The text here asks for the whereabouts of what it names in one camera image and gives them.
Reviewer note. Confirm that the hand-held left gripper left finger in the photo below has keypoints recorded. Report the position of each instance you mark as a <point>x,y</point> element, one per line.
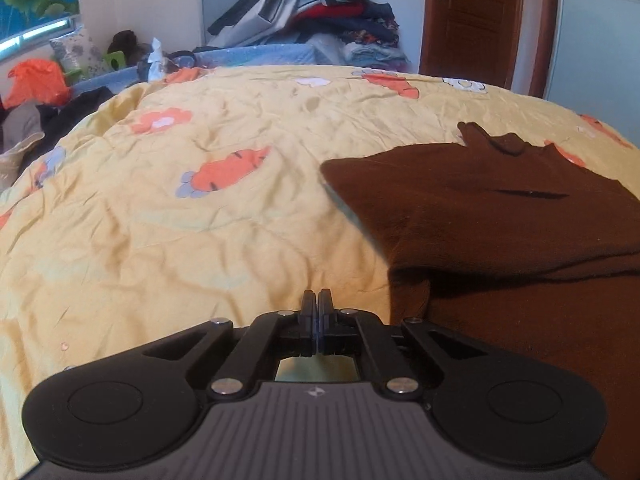
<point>311,327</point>

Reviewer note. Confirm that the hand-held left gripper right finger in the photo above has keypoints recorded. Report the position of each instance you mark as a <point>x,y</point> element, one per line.
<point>325,327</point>

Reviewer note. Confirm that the brown knit garment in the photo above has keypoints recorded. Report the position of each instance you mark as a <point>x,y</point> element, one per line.
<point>475,240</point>

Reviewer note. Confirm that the pile of mixed clothes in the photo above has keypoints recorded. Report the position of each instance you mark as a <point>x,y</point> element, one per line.
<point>320,7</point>

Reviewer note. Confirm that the yellow carrot print blanket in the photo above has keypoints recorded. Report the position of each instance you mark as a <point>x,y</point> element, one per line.
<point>175,220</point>

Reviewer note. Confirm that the blue bed sheet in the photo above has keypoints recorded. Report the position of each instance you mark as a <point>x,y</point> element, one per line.
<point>250,55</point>

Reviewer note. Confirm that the dark round object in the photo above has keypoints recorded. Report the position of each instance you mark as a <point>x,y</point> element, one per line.
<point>182,58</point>

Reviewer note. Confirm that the white tissue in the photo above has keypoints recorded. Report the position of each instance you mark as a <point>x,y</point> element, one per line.
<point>156,62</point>

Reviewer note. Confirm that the black garment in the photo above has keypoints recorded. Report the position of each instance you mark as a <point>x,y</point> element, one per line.
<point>75,107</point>

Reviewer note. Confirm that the green plastic item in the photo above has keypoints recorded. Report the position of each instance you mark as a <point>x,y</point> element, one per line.
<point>114,59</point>

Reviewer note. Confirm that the grey framed panel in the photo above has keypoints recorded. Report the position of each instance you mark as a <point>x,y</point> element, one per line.
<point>220,2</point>

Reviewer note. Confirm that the dark plush toy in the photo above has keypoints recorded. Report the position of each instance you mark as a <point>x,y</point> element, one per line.
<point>125,42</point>

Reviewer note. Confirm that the brown wooden door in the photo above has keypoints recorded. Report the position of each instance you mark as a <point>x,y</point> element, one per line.
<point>470,15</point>

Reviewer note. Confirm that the grey garment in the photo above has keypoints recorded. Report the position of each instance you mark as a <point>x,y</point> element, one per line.
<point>20,125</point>

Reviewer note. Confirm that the grey patterned pillow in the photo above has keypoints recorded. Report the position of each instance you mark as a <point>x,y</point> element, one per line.
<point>80,50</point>

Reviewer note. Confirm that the orange plastic bag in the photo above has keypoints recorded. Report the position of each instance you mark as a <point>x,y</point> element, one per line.
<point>37,82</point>

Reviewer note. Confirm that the white sliding wardrobe door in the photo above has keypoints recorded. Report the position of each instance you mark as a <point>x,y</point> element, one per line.
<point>595,45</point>

